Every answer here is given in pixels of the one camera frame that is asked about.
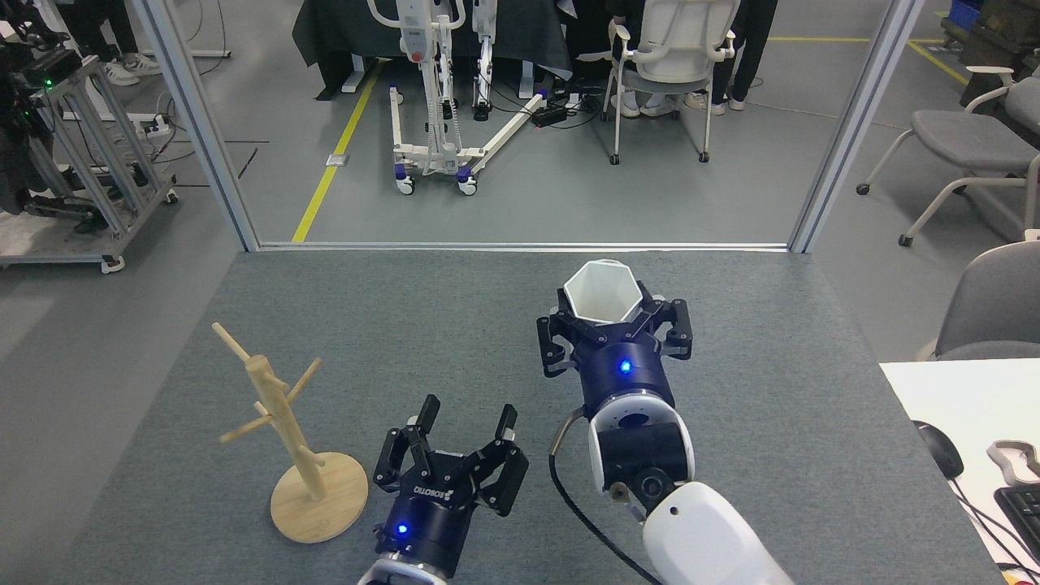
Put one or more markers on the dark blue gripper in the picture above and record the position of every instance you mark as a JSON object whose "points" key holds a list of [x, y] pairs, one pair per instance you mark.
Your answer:
{"points": [[426, 524], [621, 370]]}

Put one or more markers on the white faceted cup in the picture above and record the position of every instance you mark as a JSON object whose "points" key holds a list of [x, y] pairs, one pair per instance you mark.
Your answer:
{"points": [[601, 292]]}

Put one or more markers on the wooden cup rack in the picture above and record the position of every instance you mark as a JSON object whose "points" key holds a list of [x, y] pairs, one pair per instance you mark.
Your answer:
{"points": [[321, 504]]}

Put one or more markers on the dark storage crate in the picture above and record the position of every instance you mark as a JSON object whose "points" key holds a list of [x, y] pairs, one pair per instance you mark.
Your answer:
{"points": [[1007, 32]]}

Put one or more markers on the black power strip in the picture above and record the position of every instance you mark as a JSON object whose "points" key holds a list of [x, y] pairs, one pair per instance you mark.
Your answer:
{"points": [[549, 115]]}

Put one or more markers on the seated person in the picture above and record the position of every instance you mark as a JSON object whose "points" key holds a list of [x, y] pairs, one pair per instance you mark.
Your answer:
{"points": [[650, 104]]}

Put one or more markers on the white wheeled stand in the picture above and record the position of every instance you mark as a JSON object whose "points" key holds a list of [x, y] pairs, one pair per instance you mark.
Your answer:
{"points": [[439, 154]]}

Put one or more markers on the white office chair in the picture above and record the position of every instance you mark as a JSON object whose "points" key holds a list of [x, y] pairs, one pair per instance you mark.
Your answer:
{"points": [[682, 32]]}

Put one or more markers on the standing person by chair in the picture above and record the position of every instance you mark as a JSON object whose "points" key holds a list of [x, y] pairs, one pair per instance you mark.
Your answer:
{"points": [[751, 41]]}

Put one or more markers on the silver floor socket plate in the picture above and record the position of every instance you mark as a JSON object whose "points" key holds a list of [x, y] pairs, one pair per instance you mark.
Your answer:
{"points": [[337, 160]]}

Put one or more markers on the black computer mouse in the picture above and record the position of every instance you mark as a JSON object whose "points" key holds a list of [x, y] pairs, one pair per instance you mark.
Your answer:
{"points": [[942, 451]]}

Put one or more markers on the white desk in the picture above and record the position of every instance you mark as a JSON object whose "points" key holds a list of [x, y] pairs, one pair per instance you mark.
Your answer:
{"points": [[975, 398]]}

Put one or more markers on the grey chair backrest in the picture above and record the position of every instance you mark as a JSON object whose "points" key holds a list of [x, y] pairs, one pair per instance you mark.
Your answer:
{"points": [[999, 309]]}

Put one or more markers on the black draped table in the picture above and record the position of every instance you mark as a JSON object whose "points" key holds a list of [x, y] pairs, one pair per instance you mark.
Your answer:
{"points": [[341, 32]]}

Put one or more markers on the black keyboard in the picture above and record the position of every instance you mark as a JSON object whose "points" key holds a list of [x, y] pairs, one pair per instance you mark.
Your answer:
{"points": [[1024, 512]]}

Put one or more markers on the white power strip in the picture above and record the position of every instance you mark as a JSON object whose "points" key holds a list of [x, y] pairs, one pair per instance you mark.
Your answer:
{"points": [[158, 124]]}

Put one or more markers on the blue crate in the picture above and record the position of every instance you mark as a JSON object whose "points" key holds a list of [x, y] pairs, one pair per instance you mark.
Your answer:
{"points": [[965, 11]]}

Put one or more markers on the person with white shoes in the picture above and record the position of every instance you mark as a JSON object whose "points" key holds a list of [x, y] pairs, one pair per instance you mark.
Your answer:
{"points": [[122, 75]]}

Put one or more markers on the black device with green light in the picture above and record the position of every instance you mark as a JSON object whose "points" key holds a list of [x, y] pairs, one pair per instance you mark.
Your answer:
{"points": [[16, 162]]}

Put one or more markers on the silver table edge rail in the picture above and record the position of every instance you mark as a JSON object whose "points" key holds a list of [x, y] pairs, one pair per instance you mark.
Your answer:
{"points": [[406, 245]]}

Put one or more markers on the silver post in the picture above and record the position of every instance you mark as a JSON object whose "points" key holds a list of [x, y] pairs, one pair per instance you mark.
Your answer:
{"points": [[205, 138], [855, 122]]}

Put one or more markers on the grey chair with white frame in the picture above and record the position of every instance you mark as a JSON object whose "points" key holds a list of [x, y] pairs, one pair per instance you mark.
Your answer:
{"points": [[959, 138]]}

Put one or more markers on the aluminium frame cart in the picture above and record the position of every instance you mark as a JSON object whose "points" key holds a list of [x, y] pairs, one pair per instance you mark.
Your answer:
{"points": [[41, 236]]}

